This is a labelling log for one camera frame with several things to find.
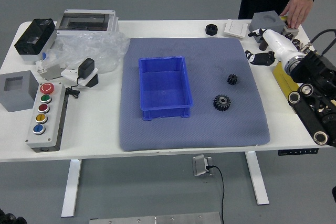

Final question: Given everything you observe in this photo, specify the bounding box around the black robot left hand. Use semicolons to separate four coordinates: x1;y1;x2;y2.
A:
0;208;27;224

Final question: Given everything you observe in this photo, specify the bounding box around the person's left hand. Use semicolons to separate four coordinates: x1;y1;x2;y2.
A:
279;0;314;29

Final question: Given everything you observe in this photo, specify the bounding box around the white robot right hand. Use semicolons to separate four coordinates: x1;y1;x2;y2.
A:
245;28;307;70

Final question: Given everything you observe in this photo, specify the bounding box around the small black gear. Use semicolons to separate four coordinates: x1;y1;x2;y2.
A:
226;73;238;86

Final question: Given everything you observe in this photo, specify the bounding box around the big black gear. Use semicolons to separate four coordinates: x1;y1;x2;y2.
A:
213;94;232;112

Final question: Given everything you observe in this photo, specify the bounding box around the blue plastic box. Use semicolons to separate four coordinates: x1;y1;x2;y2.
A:
138;55;194;122

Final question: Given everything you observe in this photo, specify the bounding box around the grey push-button control box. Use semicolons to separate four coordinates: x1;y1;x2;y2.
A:
25;82;69;153

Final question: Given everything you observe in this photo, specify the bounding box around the grey windowed distribution box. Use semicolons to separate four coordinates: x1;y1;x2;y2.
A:
55;9;119;37

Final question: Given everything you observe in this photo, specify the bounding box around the grey cube with round recess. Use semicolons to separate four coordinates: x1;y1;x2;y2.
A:
248;10;286;43

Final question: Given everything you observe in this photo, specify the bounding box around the yellow and white carton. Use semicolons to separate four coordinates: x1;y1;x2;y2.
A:
272;61;301;98

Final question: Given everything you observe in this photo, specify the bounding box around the black round knob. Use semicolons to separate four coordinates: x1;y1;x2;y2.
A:
205;24;219;36

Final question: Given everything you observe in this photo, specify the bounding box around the white table leg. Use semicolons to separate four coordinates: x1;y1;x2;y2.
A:
61;159;82;218
245;151;270;206

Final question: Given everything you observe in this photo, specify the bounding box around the black table control panel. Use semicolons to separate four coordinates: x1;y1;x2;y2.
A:
278;148;319;156

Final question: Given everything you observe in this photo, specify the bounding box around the grey-blue mat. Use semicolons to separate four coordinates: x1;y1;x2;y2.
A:
118;37;271;153

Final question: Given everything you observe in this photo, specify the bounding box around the grey cube with square hole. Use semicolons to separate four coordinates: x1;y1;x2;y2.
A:
0;70;40;113

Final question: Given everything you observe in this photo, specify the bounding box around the silver floor socket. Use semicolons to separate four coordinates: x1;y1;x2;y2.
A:
192;154;215;177

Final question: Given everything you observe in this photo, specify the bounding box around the silver metal plate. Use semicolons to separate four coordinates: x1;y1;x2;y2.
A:
89;211;223;224

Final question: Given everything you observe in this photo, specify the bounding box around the white circuit breaker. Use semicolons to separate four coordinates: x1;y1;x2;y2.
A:
35;60;65;81

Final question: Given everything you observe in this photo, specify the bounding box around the white power socket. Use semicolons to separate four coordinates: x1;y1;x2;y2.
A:
60;67;100;88

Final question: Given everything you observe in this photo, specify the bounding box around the black power adapter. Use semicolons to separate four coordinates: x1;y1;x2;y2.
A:
77;58;96;80

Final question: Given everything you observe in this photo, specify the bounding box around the clear plastic bag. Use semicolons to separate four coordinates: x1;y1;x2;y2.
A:
41;31;131;74

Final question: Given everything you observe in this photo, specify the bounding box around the white red-button switch box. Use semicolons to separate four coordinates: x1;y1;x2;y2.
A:
280;15;300;36

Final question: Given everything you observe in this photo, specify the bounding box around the white wall switch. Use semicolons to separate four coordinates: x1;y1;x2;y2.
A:
223;19;249;38

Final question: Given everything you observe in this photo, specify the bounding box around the black adapter cord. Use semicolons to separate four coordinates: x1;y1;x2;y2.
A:
65;77;82;99

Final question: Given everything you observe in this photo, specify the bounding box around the black floor cable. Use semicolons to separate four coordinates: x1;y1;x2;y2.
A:
206;165;226;224

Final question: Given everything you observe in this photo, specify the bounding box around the black lidded enclosure box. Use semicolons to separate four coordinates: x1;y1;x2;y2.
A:
14;18;58;63

